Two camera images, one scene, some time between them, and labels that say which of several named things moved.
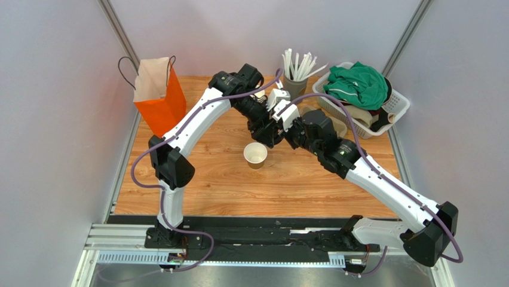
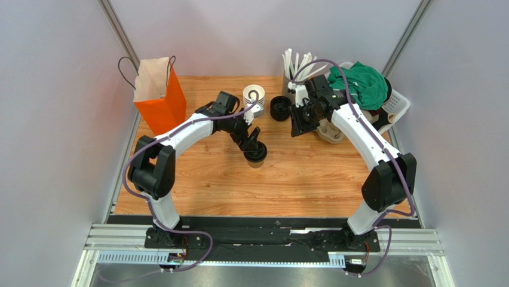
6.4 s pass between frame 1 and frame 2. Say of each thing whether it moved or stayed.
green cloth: stayed
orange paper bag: stayed
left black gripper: moved
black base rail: stayed
